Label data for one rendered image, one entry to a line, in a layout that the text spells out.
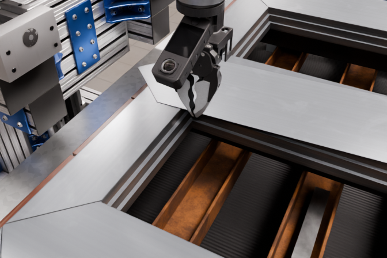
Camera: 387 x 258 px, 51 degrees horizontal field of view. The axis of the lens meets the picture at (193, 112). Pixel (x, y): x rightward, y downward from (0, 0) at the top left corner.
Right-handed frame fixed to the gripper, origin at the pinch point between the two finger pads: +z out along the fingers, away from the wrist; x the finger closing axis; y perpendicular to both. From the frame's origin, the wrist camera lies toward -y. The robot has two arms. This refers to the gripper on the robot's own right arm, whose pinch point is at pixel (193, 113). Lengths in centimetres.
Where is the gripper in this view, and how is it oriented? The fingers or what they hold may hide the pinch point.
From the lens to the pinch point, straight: 71.0
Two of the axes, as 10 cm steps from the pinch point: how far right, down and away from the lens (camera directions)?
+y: 4.6, -5.6, 6.9
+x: -8.9, -2.9, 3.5
